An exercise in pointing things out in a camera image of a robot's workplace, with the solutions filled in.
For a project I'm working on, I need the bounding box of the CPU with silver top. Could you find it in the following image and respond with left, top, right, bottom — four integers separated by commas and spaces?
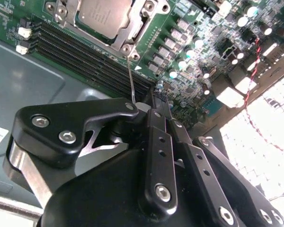
76, 0, 131, 40

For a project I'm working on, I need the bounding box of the metal socket cover frame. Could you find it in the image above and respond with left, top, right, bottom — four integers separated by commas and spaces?
61, 0, 147, 52

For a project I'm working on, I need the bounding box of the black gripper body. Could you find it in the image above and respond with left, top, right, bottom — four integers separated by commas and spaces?
37, 148, 222, 227

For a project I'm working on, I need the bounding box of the metal wire locking lever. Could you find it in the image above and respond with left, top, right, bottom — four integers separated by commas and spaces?
125, 54, 137, 105

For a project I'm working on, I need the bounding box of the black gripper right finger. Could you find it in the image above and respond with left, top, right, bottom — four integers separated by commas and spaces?
160, 92, 284, 227

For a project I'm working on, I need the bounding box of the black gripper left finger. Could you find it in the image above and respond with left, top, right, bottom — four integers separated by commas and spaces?
13, 90, 179, 215

